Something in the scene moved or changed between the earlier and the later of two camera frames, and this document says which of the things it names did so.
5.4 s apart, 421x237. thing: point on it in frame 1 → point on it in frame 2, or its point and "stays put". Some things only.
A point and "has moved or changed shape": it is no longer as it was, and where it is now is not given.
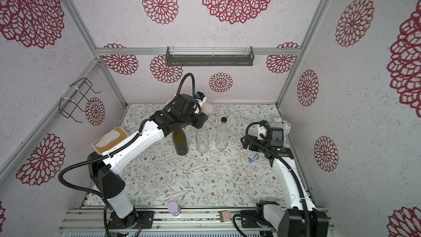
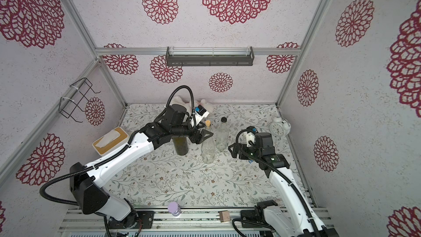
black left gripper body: (196, 120) → (193, 135)
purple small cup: (174, 208) stays put
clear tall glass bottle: (202, 140) has moved or changed shape
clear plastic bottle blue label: (222, 137) stays put
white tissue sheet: (107, 137) stays put
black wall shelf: (209, 56) stays put
